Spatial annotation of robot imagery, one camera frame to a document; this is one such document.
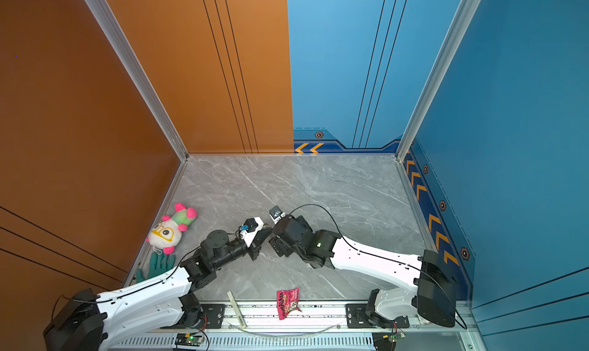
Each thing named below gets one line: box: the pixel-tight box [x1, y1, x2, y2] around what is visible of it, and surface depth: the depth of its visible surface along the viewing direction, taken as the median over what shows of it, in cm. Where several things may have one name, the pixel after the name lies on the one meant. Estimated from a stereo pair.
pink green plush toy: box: [145, 203, 198, 256], surface depth 88 cm
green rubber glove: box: [135, 251, 175, 284], surface depth 86 cm
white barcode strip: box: [227, 290, 247, 330], surface depth 77 cm
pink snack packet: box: [276, 286, 303, 321], surface depth 77 cm
